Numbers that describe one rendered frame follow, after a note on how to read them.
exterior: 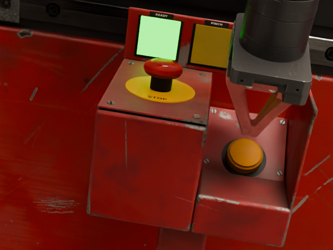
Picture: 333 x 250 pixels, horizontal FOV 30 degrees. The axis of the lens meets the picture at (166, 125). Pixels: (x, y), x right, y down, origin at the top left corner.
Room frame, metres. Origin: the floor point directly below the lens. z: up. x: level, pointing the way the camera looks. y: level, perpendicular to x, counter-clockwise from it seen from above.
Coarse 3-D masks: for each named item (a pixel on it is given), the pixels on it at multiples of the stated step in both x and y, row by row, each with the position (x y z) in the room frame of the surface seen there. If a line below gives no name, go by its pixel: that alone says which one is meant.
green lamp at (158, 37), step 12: (144, 24) 0.68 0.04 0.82; (156, 24) 0.68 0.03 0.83; (168, 24) 0.68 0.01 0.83; (180, 24) 0.68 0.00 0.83; (144, 36) 0.68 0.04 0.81; (156, 36) 0.68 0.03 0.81; (168, 36) 0.68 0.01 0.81; (144, 48) 0.68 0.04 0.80; (156, 48) 0.68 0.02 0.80; (168, 48) 0.68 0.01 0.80
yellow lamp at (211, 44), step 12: (204, 36) 0.68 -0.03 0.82; (216, 36) 0.68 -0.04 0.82; (228, 36) 0.68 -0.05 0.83; (192, 48) 0.68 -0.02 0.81; (204, 48) 0.68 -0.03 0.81; (216, 48) 0.68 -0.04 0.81; (228, 48) 0.68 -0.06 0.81; (192, 60) 0.68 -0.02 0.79; (204, 60) 0.68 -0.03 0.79; (216, 60) 0.68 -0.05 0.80
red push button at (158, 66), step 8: (144, 64) 0.60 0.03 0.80; (152, 64) 0.59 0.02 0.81; (160, 64) 0.59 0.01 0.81; (168, 64) 0.59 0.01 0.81; (176, 64) 0.60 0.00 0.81; (152, 72) 0.58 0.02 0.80; (160, 72) 0.58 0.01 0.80; (168, 72) 0.58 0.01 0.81; (176, 72) 0.59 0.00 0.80; (152, 80) 0.59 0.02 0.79; (160, 80) 0.59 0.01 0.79; (168, 80) 0.59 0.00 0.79; (152, 88) 0.59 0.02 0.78; (160, 88) 0.59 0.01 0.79; (168, 88) 0.59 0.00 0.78
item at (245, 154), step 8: (232, 144) 0.60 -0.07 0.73; (240, 144) 0.60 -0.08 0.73; (248, 144) 0.60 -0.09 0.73; (256, 144) 0.60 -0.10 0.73; (232, 152) 0.59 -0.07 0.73; (240, 152) 0.59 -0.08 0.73; (248, 152) 0.59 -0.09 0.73; (256, 152) 0.59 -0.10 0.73; (232, 160) 0.59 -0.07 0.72; (240, 160) 0.59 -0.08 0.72; (248, 160) 0.59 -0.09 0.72; (256, 160) 0.59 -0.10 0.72; (232, 168) 0.59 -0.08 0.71; (240, 168) 0.58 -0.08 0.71; (248, 168) 0.58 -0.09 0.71; (256, 168) 0.59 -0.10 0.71
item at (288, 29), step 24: (264, 0) 0.49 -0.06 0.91; (288, 0) 0.48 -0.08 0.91; (312, 0) 0.49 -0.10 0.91; (240, 24) 0.55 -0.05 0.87; (264, 24) 0.49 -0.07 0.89; (288, 24) 0.49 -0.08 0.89; (312, 24) 0.51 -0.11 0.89; (240, 48) 0.51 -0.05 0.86; (264, 48) 0.50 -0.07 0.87; (288, 48) 0.49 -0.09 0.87; (240, 72) 0.48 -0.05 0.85; (264, 72) 0.48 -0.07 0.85; (288, 72) 0.48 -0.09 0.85
